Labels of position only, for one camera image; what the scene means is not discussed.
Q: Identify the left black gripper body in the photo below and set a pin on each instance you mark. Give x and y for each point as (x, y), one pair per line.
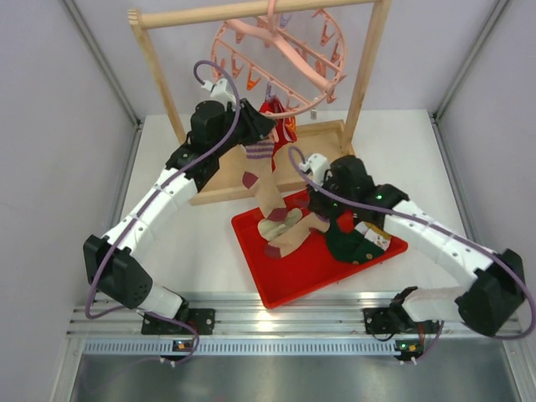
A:
(248, 131)

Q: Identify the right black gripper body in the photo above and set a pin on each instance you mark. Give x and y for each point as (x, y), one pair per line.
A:
(327, 206)

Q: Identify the pink round clip hanger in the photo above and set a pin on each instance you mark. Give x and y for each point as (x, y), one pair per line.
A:
(323, 68)

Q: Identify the beige purple striped sock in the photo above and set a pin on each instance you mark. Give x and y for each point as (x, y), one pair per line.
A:
(258, 178)

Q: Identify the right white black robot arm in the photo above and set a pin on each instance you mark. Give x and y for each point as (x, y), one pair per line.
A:
(489, 287)

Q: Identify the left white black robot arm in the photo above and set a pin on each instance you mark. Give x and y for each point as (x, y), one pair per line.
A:
(112, 261)

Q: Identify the purple clip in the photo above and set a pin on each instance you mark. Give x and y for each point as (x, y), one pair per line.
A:
(270, 95)

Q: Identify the red sock on hanger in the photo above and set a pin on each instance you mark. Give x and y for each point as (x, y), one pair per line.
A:
(285, 127)

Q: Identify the dark green sock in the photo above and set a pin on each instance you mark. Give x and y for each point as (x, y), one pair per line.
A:
(345, 244)

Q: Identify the cream yellow sock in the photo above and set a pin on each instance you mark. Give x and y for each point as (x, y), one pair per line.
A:
(270, 230)

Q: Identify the red plastic tray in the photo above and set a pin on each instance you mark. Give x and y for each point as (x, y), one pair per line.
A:
(308, 269)

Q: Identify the white patterned sock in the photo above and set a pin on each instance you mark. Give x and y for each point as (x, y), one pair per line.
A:
(374, 235)

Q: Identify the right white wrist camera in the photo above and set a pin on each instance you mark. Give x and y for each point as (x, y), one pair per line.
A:
(316, 167)

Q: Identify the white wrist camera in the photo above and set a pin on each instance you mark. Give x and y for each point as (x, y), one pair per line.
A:
(220, 91)
(316, 167)

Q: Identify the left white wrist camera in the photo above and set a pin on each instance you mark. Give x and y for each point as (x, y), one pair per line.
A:
(220, 91)

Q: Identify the aluminium mounting rail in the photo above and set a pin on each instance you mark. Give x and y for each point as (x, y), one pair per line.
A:
(237, 324)

